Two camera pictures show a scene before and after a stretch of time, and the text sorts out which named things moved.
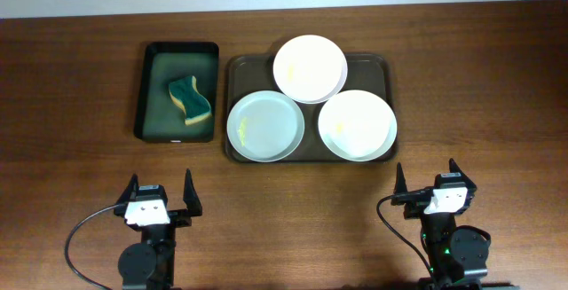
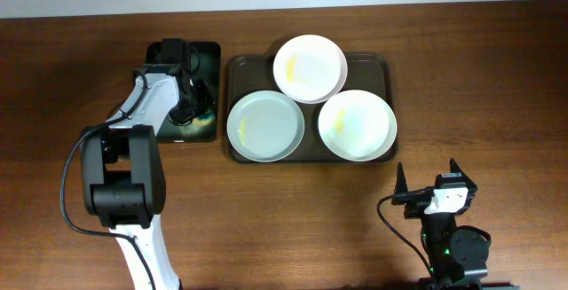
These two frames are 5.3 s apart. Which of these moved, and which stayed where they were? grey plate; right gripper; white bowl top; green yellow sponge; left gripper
Moved: left gripper; green yellow sponge
Stayed: white bowl top; right gripper; grey plate
